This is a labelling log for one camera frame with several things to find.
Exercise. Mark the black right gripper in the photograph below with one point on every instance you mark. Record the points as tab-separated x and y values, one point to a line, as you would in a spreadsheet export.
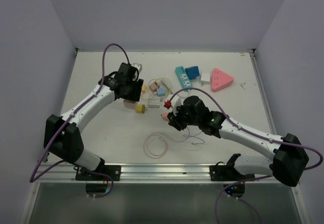
174	120

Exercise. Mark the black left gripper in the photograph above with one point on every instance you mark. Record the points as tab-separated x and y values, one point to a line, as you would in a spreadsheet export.
135	95

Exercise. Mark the pink small charger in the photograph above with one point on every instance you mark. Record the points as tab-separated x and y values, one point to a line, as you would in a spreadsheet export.
165	116

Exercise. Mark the yellow plug adapter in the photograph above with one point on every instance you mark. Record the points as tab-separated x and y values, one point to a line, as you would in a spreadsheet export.
141	108

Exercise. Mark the beige pink plug adapter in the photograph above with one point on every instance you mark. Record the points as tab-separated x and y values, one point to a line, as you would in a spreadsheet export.
153	86

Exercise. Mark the light blue charger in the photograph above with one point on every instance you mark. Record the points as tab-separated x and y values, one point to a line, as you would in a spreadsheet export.
161	92

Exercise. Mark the teal power strip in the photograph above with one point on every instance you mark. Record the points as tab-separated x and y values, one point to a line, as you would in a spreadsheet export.
183	77

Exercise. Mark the dark blue plug adapter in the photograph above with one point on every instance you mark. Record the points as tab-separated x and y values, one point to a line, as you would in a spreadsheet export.
192	72

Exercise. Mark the white usb charger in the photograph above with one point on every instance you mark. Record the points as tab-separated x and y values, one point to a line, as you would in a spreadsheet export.
205	78

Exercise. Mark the pink triangular socket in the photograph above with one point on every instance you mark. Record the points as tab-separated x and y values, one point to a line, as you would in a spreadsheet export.
220	80

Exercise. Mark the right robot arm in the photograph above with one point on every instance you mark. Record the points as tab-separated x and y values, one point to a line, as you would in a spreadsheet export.
279	157

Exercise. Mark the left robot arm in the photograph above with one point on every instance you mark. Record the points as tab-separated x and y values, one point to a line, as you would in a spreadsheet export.
63	133

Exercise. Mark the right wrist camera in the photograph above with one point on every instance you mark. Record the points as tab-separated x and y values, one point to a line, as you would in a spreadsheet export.
175	102

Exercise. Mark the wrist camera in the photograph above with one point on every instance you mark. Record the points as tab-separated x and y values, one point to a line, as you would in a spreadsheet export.
175	102
137	66

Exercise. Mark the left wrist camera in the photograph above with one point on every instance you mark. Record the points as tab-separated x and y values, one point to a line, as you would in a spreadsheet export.
137	66

